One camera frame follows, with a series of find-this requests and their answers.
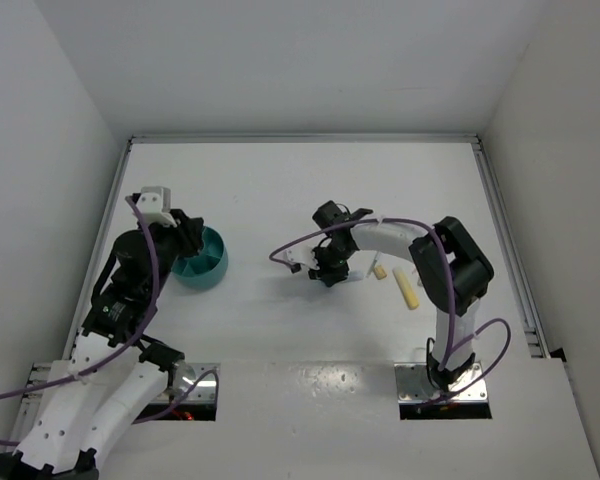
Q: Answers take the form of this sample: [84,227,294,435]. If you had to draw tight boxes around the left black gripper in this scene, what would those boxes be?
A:
[136,208,202,298]

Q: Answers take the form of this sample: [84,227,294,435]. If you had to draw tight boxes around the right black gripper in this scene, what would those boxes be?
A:
[305,242,355,285]

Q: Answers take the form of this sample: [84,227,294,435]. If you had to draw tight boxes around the blue highlighter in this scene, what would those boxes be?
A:
[348,271,365,281]

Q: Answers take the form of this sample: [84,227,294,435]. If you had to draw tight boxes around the yellow highlighter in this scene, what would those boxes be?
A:
[392,267,420,310]

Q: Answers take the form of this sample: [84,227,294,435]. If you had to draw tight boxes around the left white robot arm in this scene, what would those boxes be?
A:
[0,209,204,479]

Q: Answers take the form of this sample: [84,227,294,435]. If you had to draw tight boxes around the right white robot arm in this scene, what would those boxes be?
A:
[309,201,494,392]

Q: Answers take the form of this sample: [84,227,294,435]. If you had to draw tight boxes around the teal round divided container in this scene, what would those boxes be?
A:
[172,227,229,291]

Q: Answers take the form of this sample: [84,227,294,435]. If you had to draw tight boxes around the small yellow eraser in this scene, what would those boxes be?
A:
[374,265,386,280]

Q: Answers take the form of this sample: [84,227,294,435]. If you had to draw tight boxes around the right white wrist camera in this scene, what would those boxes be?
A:
[282,246,318,273]

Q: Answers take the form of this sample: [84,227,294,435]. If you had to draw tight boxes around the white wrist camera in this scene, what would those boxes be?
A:
[282,246,318,273]
[131,186,176,226]

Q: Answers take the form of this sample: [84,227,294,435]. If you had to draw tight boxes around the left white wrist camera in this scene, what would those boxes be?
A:
[131,186,176,226]

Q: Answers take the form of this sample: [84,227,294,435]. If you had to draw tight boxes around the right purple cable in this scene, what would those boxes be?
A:
[268,215,512,406]

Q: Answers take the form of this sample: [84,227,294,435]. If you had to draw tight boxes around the purple cable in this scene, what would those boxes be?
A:
[268,215,512,406]
[0,197,219,446]

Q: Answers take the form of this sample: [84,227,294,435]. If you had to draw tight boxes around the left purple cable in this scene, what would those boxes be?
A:
[0,197,219,446]

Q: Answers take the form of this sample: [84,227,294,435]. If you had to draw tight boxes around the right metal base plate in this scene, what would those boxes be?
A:
[394,363,488,405]

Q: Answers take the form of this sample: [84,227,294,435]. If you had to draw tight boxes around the metal base plate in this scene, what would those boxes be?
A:
[394,363,488,405]
[171,362,220,403]

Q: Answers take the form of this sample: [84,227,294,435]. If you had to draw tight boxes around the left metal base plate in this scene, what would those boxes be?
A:
[171,362,220,403]

